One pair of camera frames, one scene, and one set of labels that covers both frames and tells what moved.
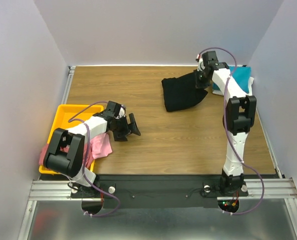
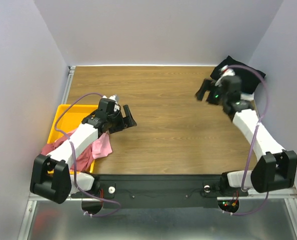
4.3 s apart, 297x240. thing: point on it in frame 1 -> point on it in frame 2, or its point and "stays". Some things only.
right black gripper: [201, 81] -> [208, 91]
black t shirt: [181, 92] -> [249, 77]
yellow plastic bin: [68, 116] stays
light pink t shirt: [100, 146] stays
